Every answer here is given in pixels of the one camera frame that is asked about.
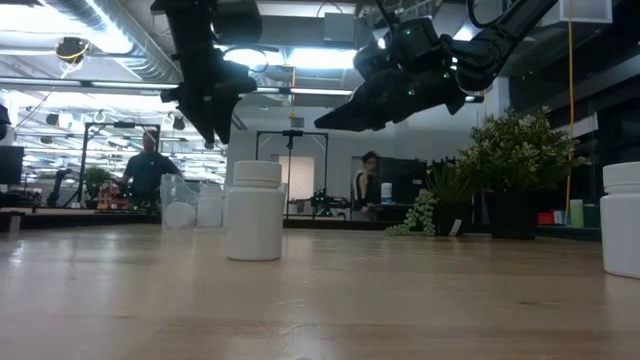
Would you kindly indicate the white-flowered potted plant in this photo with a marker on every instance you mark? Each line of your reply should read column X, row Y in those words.
column 520, row 150

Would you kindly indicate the ceiling light panel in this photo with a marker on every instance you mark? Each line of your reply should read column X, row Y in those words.
column 320, row 57

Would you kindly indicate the black monitor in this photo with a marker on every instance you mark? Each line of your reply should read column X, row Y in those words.
column 11, row 165

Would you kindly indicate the grey ceiling box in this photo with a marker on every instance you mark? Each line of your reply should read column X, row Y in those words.
column 341, row 27

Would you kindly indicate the white blue box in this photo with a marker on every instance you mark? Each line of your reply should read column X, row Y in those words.
column 559, row 217

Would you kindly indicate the white canister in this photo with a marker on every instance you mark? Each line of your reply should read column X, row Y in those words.
column 386, row 192

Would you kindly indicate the black cabinet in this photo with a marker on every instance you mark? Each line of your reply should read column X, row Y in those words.
column 405, row 185

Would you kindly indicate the person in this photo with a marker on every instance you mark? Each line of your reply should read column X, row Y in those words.
column 147, row 175
column 364, row 187

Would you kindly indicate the clear plastic basket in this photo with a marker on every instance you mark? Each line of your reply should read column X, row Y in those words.
column 172, row 192

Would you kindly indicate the small distant green plant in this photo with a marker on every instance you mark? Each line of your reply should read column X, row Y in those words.
column 95, row 180

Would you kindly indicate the black gantry frame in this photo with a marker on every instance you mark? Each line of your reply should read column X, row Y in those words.
column 291, row 134
column 122, row 124

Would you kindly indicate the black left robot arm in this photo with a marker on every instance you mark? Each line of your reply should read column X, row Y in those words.
column 190, row 30

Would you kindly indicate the linear ceiling light bar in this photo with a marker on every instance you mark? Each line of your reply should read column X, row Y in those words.
column 320, row 91

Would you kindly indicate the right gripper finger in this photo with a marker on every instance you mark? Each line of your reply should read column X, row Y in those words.
column 365, row 125
column 372, row 102

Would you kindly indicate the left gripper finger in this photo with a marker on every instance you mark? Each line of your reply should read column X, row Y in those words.
column 202, row 117
column 223, row 117

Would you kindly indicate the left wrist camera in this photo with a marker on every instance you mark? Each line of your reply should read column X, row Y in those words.
column 237, row 20

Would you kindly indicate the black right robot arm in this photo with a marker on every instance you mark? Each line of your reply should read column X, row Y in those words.
column 500, row 35

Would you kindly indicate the light green cup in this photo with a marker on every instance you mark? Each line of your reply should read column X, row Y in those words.
column 576, row 213

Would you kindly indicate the black ceiling dome camera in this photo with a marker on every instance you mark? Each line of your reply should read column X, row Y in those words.
column 71, row 49

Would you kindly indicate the white pill bottle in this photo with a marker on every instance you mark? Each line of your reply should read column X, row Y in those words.
column 255, row 220
column 622, row 225
column 210, row 206
column 180, row 215

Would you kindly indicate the dark green cup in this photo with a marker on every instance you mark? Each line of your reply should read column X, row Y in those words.
column 591, row 216

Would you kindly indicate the silver ventilation duct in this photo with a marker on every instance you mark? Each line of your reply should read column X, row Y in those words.
column 130, row 45

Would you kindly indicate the succulent potted plant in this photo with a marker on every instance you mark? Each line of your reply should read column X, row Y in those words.
column 450, row 192

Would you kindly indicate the red box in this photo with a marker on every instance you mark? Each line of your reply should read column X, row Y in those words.
column 545, row 218

